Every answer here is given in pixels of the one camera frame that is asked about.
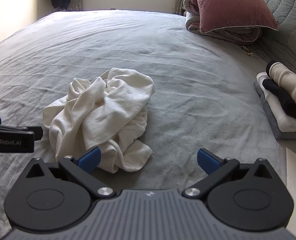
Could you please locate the black folded garment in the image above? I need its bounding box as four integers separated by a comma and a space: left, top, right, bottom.
262, 79, 296, 123

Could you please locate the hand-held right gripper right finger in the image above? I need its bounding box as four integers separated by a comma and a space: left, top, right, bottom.
182, 148, 273, 200

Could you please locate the maroon pillow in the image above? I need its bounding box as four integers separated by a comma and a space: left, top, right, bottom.
193, 0, 279, 34

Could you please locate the folded grey quilt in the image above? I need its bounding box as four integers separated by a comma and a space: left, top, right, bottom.
183, 0, 263, 46

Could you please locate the white cotton garment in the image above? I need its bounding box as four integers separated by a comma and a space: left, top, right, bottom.
42, 67, 155, 174

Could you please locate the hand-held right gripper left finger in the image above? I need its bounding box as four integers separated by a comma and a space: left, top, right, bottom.
25, 146, 116, 198

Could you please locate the grey bed sheet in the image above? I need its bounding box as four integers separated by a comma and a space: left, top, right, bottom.
0, 9, 288, 230

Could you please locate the small brown object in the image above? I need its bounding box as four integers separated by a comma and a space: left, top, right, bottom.
241, 45, 254, 58

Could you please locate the beige folded garment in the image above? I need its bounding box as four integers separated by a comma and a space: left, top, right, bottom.
266, 60, 296, 113

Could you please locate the grey quilted headboard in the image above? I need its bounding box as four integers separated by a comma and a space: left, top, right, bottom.
248, 0, 296, 80

